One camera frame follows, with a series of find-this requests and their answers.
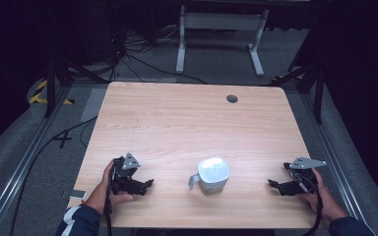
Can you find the black metal stand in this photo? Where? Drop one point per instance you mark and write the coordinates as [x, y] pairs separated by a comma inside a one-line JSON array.
[[318, 95], [50, 85]]

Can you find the grey floor plate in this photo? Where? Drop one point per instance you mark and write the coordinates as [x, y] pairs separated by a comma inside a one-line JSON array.
[[93, 105]]

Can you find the person's right hand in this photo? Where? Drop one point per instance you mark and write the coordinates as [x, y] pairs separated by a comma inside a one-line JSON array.
[[328, 200]]

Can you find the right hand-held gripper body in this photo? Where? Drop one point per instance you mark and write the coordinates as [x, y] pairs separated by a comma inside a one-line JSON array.
[[303, 175]]

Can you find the person's left hand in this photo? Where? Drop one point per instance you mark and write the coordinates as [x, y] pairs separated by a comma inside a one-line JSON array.
[[101, 196]]

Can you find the white lidded jug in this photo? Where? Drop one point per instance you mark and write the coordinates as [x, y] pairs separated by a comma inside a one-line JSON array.
[[212, 175]]

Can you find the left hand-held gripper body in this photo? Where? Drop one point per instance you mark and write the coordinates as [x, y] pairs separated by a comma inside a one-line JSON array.
[[123, 170]]

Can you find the aluminium floor rail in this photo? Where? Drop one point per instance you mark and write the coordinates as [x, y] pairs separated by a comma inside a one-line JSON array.
[[19, 167], [328, 147]]

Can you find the white metal table frame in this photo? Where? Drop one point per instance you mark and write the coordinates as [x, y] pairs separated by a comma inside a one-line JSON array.
[[221, 21]]

